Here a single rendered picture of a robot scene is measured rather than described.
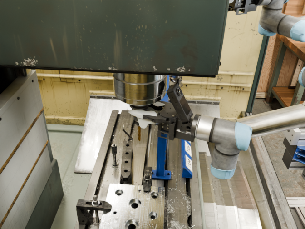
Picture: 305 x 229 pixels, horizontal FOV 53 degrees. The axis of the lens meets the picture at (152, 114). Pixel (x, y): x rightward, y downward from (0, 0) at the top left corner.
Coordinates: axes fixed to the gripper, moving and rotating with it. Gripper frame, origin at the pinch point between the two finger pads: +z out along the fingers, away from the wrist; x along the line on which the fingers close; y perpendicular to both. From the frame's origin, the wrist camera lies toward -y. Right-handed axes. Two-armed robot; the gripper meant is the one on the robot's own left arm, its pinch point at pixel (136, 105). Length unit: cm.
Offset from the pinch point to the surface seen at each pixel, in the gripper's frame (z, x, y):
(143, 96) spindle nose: -5.1, -6.9, -8.3
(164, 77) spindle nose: -8.8, -0.8, -12.0
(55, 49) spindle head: 13.6, -17.7, -22.4
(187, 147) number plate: -9, 44, 48
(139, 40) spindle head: -5.6, -11.4, -25.9
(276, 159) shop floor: -69, 175, 143
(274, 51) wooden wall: -46, 292, 82
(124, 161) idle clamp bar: 15, 20, 46
